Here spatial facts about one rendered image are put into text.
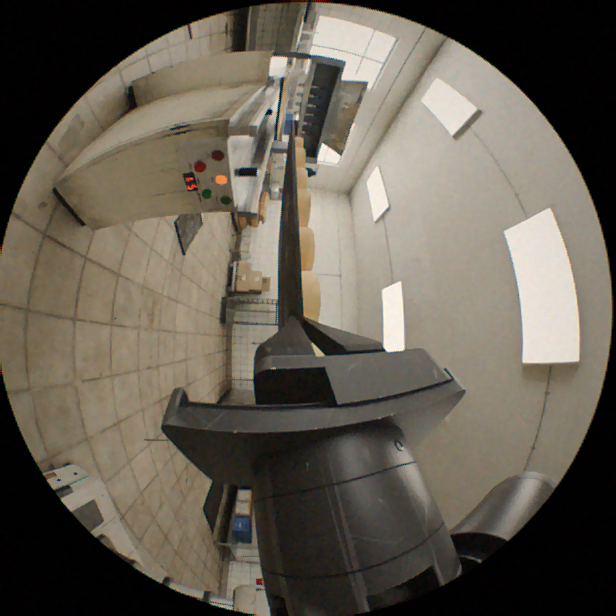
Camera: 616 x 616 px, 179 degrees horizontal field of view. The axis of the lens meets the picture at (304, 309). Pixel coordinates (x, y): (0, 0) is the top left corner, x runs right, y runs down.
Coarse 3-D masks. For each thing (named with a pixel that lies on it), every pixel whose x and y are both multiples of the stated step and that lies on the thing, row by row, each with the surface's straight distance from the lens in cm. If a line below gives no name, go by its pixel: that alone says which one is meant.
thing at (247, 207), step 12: (276, 108) 174; (264, 132) 121; (264, 144) 105; (264, 156) 94; (264, 168) 85; (252, 180) 78; (252, 192) 72; (240, 204) 68; (252, 204) 67; (240, 216) 67; (252, 216) 66
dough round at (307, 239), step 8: (304, 232) 19; (312, 232) 20; (304, 240) 18; (312, 240) 19; (304, 248) 18; (312, 248) 18; (304, 256) 18; (312, 256) 18; (304, 264) 19; (312, 264) 19
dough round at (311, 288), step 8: (304, 272) 17; (312, 272) 17; (304, 280) 16; (312, 280) 16; (304, 288) 16; (312, 288) 16; (320, 288) 16; (304, 296) 15; (312, 296) 15; (320, 296) 16; (304, 304) 15; (312, 304) 16; (320, 304) 16; (304, 312) 16; (312, 312) 16
